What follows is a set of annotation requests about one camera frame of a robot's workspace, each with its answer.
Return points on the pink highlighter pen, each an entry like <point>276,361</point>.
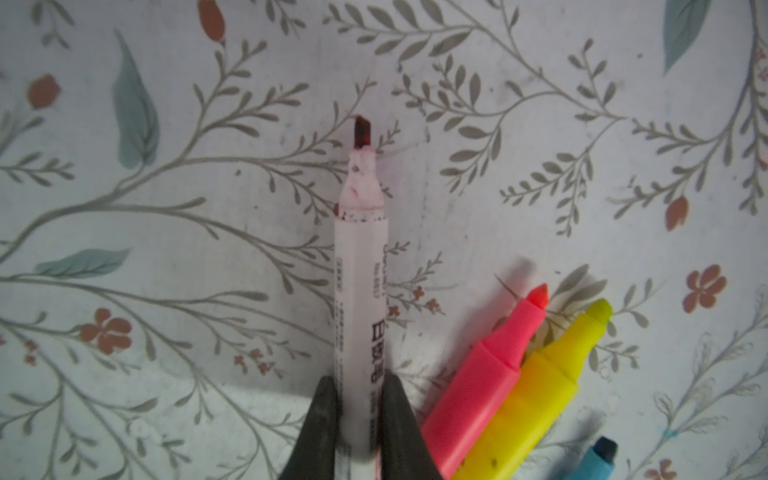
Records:
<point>480,385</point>

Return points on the blue highlighter pen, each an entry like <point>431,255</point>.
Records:
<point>597,463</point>

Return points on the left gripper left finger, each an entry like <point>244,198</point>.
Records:
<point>313,455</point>

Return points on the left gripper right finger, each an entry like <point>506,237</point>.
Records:
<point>403,449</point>

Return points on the yellow highlighter pen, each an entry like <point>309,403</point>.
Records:
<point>549,379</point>

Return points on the white red-tip marker pen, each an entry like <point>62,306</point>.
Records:
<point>360,245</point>

